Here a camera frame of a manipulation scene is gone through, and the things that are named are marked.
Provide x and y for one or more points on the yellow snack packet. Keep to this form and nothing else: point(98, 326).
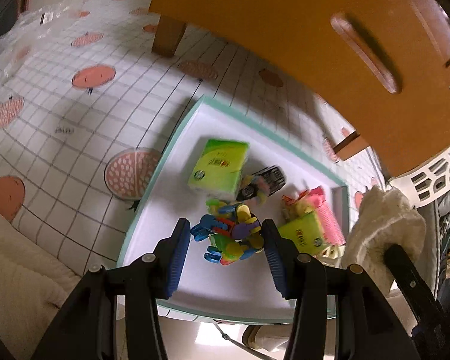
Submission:
point(296, 207)

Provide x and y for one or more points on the white fuzzy rug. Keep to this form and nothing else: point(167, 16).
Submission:
point(33, 287)

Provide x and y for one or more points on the green tissue pack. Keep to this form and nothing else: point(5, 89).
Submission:
point(306, 233)
point(218, 169)

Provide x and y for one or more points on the wooden nightstand cabinet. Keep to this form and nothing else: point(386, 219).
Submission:
point(384, 65)

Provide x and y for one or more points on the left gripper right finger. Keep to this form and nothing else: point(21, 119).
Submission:
point(280, 255)

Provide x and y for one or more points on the pink hair roller clip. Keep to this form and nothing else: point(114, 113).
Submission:
point(331, 229)

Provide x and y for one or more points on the white teal shallow tray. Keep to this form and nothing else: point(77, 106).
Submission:
point(242, 292)

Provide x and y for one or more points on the colourful building block toy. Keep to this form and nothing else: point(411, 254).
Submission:
point(232, 230)

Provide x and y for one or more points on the cream hair claw clip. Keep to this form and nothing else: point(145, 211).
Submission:
point(332, 255)

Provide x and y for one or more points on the white laundry basket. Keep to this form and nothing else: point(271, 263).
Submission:
point(427, 182)

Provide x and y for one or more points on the clear plastic bag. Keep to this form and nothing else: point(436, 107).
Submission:
point(32, 32)

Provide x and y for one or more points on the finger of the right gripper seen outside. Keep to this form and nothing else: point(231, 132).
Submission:
point(426, 309)

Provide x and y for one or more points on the black toy car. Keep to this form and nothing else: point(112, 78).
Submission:
point(273, 175)

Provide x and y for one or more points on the white fluffy cloth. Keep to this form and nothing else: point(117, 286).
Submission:
point(385, 218)

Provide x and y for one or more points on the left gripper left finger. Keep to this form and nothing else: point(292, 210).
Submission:
point(173, 255)

